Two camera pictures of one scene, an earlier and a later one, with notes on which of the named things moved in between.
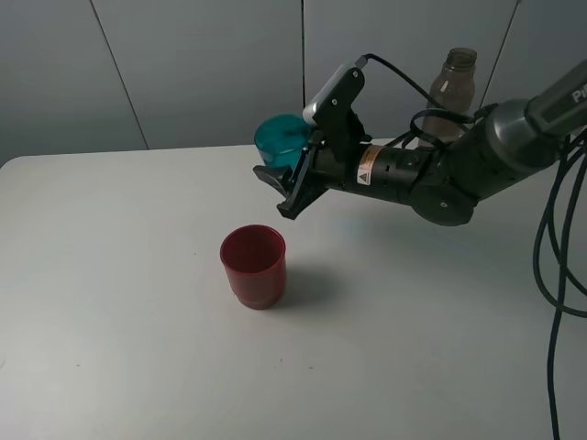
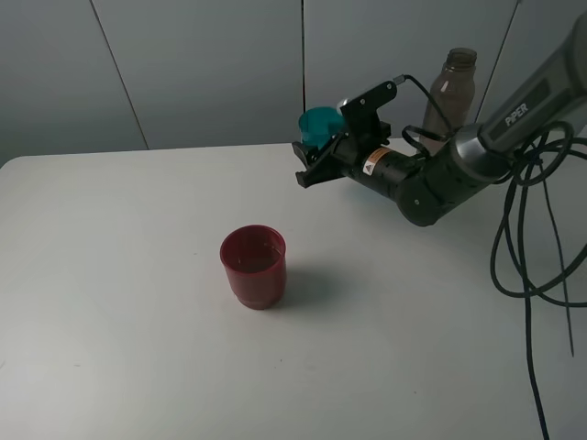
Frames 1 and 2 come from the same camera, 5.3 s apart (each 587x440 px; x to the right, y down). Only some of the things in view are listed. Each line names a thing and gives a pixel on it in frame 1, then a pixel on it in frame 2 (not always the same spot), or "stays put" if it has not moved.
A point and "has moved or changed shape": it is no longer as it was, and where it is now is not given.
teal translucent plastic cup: (282, 139) has moved or changed shape
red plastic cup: (254, 259) stays put
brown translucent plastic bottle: (452, 89) stays put
